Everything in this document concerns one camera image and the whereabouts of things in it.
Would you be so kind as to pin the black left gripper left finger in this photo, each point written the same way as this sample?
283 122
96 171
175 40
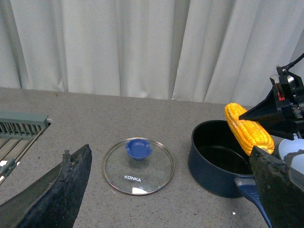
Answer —
54 200

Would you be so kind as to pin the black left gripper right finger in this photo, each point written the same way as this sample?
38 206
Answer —
281 189

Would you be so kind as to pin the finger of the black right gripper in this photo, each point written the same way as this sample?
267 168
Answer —
282 131
269 110

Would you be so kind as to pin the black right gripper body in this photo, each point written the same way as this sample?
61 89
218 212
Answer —
288 90

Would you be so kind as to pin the yellow corn cob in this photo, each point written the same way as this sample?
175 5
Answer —
247 133

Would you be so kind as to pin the glass lid blue knob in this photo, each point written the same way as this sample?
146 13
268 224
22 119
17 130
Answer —
138 166

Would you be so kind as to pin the light blue plate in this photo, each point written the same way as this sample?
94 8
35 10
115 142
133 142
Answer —
292 153

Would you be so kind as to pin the dark blue saucepan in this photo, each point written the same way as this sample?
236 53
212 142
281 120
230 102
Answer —
218 163

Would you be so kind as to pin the grey-white curtain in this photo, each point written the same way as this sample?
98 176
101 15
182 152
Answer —
212 51

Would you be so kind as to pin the green dish rack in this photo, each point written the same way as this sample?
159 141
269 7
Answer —
18 132

